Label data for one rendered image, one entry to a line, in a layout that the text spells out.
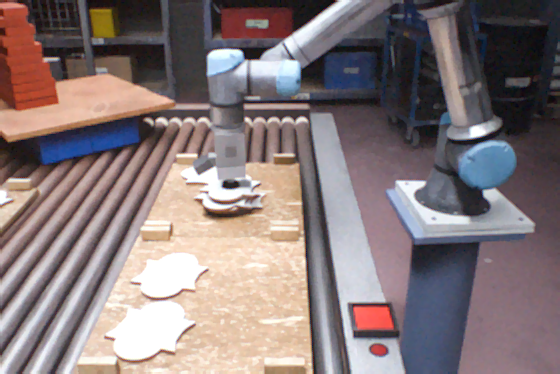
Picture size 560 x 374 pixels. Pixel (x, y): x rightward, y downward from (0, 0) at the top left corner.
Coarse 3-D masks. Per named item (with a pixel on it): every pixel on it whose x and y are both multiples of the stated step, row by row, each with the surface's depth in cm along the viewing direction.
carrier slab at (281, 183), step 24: (264, 168) 150; (288, 168) 150; (168, 192) 136; (192, 192) 136; (264, 192) 136; (288, 192) 136; (168, 216) 125; (192, 216) 124; (216, 216) 124; (240, 216) 124; (264, 216) 124; (288, 216) 124
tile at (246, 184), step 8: (248, 176) 132; (216, 184) 128; (240, 184) 127; (248, 184) 128; (256, 184) 128; (200, 192) 125; (208, 192) 125; (216, 192) 124; (224, 192) 124; (232, 192) 124; (240, 192) 124; (248, 192) 124; (216, 200) 121; (224, 200) 121; (232, 200) 121
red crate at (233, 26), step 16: (224, 16) 496; (240, 16) 497; (256, 16) 498; (272, 16) 500; (288, 16) 501; (224, 32) 501; (240, 32) 503; (256, 32) 504; (272, 32) 506; (288, 32) 506
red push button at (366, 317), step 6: (354, 312) 94; (360, 312) 94; (366, 312) 94; (372, 312) 94; (378, 312) 94; (384, 312) 94; (360, 318) 92; (366, 318) 92; (372, 318) 92; (378, 318) 92; (384, 318) 92; (390, 318) 92; (360, 324) 91; (366, 324) 91; (372, 324) 91; (378, 324) 91; (384, 324) 91; (390, 324) 91
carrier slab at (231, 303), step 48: (144, 240) 115; (192, 240) 115; (240, 240) 115; (288, 240) 114; (240, 288) 99; (288, 288) 99; (96, 336) 87; (192, 336) 87; (240, 336) 87; (288, 336) 87
